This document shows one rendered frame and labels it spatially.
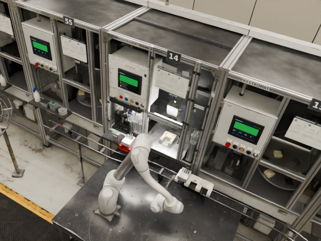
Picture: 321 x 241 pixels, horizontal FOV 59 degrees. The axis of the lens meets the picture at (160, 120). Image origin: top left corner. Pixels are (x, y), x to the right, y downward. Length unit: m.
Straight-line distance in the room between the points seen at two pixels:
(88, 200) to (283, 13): 4.48
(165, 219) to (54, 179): 1.75
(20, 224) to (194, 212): 1.94
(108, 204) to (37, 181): 1.58
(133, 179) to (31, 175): 1.56
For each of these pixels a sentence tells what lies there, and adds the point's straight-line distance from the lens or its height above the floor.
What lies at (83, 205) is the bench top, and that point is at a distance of 2.86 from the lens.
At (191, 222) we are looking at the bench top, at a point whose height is 0.68.
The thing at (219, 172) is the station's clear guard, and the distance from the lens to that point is 2.85.
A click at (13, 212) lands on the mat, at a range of 3.80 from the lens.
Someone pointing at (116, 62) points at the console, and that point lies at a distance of 2.63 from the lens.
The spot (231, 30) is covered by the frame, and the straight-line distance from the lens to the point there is 2.92.
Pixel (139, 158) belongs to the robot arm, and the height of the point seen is 1.46.
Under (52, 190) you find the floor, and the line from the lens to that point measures 3.87.
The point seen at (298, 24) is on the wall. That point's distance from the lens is 5.74.
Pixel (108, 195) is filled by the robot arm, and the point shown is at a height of 0.95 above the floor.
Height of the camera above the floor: 3.07
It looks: 40 degrees down
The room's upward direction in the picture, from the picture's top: 8 degrees clockwise
